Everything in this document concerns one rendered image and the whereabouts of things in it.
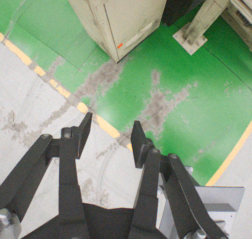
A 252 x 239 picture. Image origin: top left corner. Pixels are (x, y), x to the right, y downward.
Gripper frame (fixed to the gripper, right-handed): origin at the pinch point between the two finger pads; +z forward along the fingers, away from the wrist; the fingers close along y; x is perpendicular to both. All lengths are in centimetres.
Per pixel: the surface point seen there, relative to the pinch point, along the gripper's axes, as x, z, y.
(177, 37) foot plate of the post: 49, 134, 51
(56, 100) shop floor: -36, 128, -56
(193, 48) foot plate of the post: 42, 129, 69
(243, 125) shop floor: -18, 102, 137
